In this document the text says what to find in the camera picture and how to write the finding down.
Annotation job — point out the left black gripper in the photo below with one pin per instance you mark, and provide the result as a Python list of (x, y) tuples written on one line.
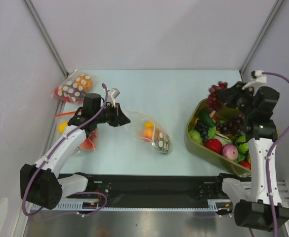
[(113, 109)]

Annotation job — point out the orange zipper clear bag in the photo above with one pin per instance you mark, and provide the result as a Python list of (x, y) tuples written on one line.
[(89, 145)]

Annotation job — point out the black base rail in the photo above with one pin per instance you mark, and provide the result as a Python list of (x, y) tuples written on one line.
[(147, 191)]

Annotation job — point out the right aluminium frame post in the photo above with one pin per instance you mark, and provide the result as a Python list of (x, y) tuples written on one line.
[(271, 17)]

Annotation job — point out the red fake grape bunch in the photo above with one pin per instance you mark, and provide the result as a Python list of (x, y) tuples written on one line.
[(213, 100)]

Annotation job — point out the red fake apple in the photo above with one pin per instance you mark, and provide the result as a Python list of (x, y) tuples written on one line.
[(214, 145)]

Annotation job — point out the left aluminium frame post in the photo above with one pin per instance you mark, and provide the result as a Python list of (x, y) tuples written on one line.
[(45, 35)]

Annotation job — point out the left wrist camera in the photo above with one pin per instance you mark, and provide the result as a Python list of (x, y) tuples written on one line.
[(112, 95)]

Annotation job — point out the green fake lettuce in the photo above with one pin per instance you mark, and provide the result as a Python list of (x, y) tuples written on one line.
[(196, 137)]

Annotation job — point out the purple fake grape bunch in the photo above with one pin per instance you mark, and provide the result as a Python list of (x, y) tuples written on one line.
[(233, 126)]

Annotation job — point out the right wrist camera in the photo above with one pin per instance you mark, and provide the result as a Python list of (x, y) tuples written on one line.
[(258, 80)]

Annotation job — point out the yellow fake lemon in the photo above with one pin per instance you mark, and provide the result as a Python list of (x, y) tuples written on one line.
[(62, 127)]

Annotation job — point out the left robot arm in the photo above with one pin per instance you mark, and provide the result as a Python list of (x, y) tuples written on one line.
[(40, 183)]

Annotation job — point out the dark fake grape bunch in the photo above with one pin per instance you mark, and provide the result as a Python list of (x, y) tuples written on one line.
[(202, 128)]

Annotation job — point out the pink fake onion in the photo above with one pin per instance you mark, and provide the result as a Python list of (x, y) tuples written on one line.
[(230, 151)]

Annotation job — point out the green fake cucumber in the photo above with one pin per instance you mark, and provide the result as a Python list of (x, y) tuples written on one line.
[(206, 119)]

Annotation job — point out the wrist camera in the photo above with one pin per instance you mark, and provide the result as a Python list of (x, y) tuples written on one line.
[(112, 95), (258, 80)]

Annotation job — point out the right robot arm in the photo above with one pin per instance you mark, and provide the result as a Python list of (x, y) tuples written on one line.
[(261, 207)]

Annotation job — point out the fake peach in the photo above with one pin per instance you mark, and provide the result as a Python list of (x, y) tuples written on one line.
[(148, 133)]

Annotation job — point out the red fake tomato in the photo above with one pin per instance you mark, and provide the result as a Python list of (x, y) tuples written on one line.
[(245, 164)]

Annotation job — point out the olive green plastic bin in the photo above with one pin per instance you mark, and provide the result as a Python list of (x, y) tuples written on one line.
[(207, 154)]

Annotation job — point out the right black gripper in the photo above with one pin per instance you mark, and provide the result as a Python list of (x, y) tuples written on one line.
[(229, 93)]

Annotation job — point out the aluminium frame post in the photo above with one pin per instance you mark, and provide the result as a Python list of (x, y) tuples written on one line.
[(271, 17), (45, 35)]

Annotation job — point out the polka dot zip bag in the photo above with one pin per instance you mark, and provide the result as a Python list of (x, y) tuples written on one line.
[(161, 141), (76, 86)]

